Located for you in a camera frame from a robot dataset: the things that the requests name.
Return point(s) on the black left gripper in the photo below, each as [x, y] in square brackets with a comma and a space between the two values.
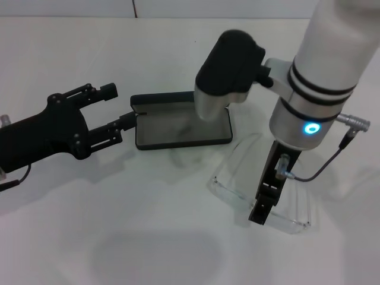
[44, 133]

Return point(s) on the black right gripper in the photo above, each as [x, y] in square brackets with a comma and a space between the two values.
[268, 190]

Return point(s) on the black glasses case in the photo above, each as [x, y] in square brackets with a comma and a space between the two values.
[166, 130]

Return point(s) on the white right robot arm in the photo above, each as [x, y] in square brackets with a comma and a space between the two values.
[326, 44]

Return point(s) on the clear plastic plug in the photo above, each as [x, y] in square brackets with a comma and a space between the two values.
[283, 166]

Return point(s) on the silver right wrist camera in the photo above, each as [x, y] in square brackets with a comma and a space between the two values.
[228, 65]

